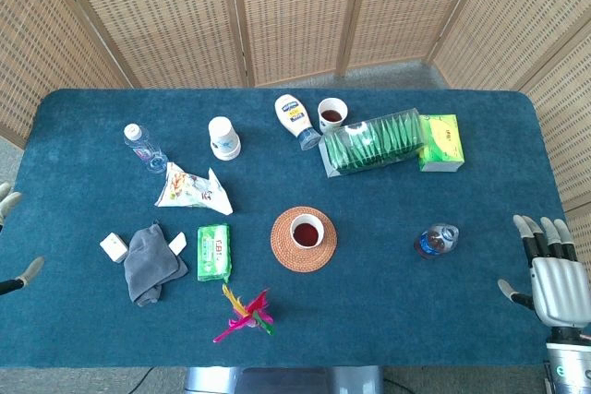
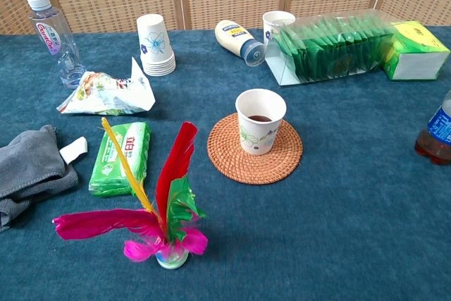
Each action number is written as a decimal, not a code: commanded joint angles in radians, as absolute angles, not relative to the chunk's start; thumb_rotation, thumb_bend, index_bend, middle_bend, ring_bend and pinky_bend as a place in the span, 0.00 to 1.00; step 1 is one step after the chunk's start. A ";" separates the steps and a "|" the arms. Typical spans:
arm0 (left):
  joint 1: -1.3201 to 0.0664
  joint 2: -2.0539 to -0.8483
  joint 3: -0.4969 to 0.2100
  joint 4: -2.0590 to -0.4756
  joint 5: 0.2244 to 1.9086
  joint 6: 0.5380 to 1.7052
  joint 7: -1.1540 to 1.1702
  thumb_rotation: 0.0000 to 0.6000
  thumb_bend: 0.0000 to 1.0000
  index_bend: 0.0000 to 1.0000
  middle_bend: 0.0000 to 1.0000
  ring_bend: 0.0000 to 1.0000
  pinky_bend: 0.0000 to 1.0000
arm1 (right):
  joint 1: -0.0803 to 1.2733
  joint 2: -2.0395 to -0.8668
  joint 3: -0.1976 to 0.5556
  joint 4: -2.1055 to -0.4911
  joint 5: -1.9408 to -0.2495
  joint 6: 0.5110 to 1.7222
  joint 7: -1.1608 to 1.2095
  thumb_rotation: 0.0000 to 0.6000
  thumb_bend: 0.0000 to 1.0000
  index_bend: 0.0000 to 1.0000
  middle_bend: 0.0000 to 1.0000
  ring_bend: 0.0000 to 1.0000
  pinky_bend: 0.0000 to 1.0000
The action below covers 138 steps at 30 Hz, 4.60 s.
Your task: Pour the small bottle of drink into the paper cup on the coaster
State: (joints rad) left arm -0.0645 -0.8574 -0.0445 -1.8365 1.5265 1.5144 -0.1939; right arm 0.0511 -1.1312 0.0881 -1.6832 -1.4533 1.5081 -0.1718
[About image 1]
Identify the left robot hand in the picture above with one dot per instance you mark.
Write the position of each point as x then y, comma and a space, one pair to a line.
8, 202

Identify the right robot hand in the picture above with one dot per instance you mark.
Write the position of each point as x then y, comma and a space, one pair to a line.
554, 283

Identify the small dark bottle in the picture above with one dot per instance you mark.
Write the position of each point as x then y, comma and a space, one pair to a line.
436, 242

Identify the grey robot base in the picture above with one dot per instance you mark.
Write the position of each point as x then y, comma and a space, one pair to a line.
277, 382

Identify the paper cup with green flower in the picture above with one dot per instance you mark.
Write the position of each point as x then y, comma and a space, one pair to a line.
307, 232

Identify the paper cup with blue flower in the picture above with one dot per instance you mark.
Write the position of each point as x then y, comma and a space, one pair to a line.
332, 115

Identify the white square box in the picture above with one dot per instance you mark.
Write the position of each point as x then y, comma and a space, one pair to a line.
113, 247

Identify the blue tablecloth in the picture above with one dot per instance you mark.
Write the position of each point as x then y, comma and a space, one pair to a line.
415, 311

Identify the clear water bottle white cap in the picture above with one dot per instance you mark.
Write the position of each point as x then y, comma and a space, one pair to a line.
141, 145

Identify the grey cloth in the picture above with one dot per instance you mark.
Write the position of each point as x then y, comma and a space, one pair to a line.
150, 265

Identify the small white flat box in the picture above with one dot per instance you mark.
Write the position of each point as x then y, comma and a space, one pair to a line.
177, 242

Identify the green and yellow carton box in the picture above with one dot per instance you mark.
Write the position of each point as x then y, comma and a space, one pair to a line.
443, 140

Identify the crumpled white snack bag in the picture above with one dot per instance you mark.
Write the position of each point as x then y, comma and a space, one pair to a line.
189, 191

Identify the green tissue pack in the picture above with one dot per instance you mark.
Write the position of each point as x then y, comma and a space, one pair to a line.
213, 253

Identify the stack of inverted paper cups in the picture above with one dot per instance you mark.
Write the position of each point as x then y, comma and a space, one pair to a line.
224, 138

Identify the clear box of green sachets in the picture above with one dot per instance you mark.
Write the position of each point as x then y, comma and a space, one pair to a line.
369, 149

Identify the round woven rattan coaster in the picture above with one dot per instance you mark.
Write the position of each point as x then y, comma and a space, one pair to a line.
286, 258

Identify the colourful feather shuttlecock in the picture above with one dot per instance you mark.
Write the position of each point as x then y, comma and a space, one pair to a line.
251, 318

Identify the mayonnaise squeeze bottle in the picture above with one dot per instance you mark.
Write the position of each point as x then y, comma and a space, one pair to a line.
293, 117

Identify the woven bamboo folding screen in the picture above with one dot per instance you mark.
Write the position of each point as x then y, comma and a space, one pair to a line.
295, 6

